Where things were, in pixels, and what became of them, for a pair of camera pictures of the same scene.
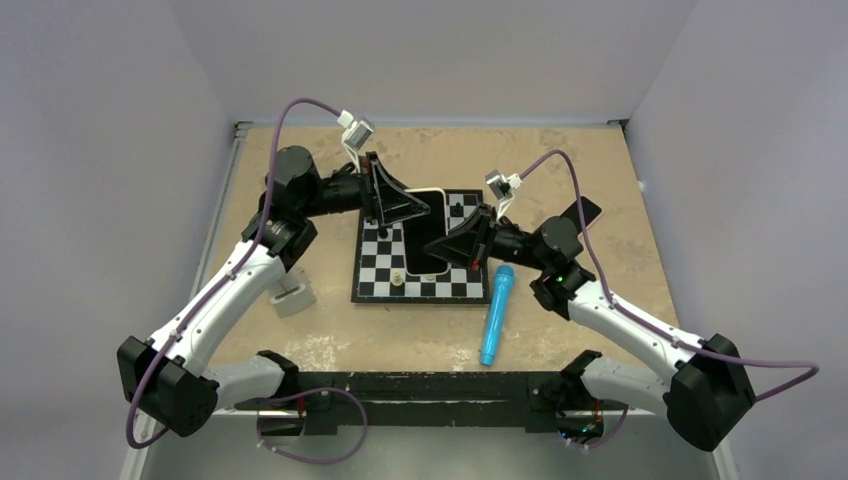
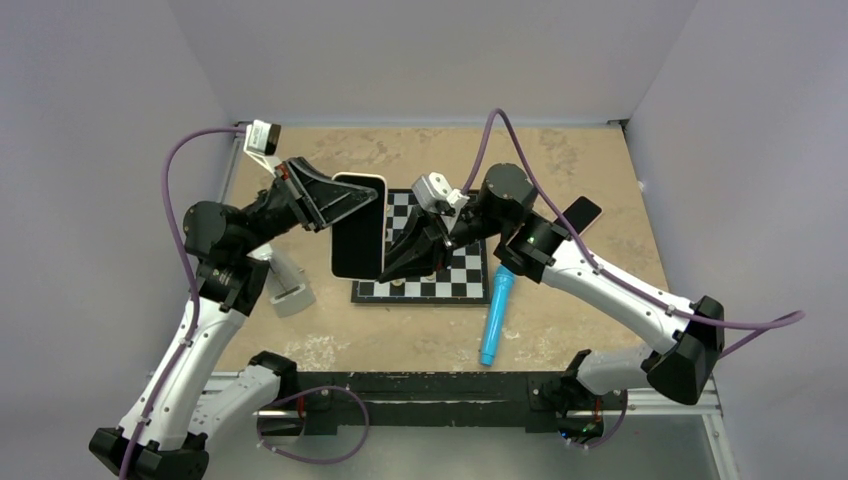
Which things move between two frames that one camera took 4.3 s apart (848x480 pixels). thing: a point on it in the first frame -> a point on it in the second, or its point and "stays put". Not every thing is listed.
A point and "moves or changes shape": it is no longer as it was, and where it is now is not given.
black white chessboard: (380, 275) stays put
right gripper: (470, 243) -> (416, 248)
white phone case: (425, 230) moves or changes shape
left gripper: (389, 203) -> (314, 198)
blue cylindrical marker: (497, 311) stays put
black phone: (424, 230) moves or changes shape
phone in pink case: (591, 212) stays put
